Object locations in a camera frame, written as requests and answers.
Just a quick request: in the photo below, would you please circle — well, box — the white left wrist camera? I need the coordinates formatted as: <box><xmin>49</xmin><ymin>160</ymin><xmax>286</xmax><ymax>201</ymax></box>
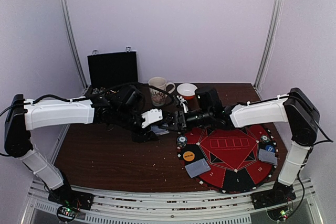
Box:
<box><xmin>141</xmin><ymin>109</ymin><xmax>163</xmax><ymax>129</ymax></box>

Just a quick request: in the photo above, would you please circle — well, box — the tall ceramic seashell mug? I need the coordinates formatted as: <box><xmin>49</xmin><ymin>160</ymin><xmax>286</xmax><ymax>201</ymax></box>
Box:
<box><xmin>148</xmin><ymin>77</ymin><xmax>176</xmax><ymax>106</ymax></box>

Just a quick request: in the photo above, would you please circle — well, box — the aluminium frame post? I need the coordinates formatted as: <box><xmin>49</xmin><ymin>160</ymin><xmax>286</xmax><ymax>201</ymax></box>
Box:
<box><xmin>254</xmin><ymin>0</ymin><xmax>284</xmax><ymax>92</ymax></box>
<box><xmin>60</xmin><ymin>0</ymin><xmax>88</xmax><ymax>89</ymax></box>

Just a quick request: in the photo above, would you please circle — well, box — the blue small blind button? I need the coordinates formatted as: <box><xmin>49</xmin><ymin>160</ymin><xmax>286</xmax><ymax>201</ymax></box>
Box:
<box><xmin>265</xmin><ymin>145</ymin><xmax>276</xmax><ymax>153</ymax></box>

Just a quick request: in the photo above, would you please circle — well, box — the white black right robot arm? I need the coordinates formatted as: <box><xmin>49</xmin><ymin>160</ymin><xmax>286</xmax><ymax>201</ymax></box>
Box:
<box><xmin>164</xmin><ymin>87</ymin><xmax>321</xmax><ymax>204</ymax></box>

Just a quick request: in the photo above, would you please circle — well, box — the green white chip stack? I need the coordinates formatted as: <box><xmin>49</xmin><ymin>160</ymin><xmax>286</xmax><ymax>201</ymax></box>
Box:
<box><xmin>260</xmin><ymin>135</ymin><xmax>270</xmax><ymax>143</ymax></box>
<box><xmin>176</xmin><ymin>135</ymin><xmax>187</xmax><ymax>148</ymax></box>

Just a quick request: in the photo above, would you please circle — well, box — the round red black poker mat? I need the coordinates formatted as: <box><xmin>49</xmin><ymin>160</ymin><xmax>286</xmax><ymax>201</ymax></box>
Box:
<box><xmin>177</xmin><ymin>125</ymin><xmax>278</xmax><ymax>194</ymax></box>

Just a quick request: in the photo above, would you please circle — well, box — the left aluminium frame post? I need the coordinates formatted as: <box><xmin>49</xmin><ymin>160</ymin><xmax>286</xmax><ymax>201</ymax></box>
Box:
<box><xmin>60</xmin><ymin>0</ymin><xmax>88</xmax><ymax>89</ymax></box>

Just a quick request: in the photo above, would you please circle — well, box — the blue playing card deck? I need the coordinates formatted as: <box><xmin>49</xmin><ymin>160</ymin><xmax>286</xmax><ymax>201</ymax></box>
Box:
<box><xmin>151</xmin><ymin>125</ymin><xmax>169</xmax><ymax>136</ymax></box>

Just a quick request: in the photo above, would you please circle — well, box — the right aluminium frame post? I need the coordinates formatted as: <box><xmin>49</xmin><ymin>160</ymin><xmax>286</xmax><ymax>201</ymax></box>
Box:
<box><xmin>254</xmin><ymin>0</ymin><xmax>284</xmax><ymax>92</ymax></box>

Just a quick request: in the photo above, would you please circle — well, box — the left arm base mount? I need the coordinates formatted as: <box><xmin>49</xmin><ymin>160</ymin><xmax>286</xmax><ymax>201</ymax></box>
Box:
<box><xmin>48</xmin><ymin>191</ymin><xmax>94</xmax><ymax>223</ymax></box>

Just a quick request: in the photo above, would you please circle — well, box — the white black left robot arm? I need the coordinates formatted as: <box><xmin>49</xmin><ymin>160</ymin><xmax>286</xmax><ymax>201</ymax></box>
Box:
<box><xmin>1</xmin><ymin>82</ymin><xmax>164</xmax><ymax>205</ymax></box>

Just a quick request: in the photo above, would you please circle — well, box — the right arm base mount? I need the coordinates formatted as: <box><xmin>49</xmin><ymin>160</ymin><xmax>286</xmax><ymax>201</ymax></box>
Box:
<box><xmin>251</xmin><ymin>190</ymin><xmax>296</xmax><ymax>222</ymax></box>

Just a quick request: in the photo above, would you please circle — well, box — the orange white small bowl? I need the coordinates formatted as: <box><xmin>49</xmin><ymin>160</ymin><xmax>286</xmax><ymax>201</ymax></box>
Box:
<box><xmin>177</xmin><ymin>83</ymin><xmax>197</xmax><ymax>100</ymax></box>

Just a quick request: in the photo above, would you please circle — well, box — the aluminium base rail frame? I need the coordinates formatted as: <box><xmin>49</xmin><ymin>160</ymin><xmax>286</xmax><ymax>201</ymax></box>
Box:
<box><xmin>20</xmin><ymin>179</ymin><xmax>323</xmax><ymax>224</ymax></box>

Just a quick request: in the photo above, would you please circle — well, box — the black poker chip case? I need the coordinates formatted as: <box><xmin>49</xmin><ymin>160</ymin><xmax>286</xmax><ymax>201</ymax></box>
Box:
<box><xmin>87</xmin><ymin>51</ymin><xmax>139</xmax><ymax>94</ymax></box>

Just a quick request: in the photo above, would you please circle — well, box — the orange big blind button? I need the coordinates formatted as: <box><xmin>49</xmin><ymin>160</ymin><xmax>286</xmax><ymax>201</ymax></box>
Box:
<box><xmin>183</xmin><ymin>151</ymin><xmax>195</xmax><ymax>162</ymax></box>

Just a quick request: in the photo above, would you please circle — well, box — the dealt blue cards pile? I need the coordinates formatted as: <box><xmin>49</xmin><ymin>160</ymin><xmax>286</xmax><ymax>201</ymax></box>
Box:
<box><xmin>185</xmin><ymin>159</ymin><xmax>211</xmax><ymax>178</ymax></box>
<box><xmin>258</xmin><ymin>149</ymin><xmax>278</xmax><ymax>166</ymax></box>

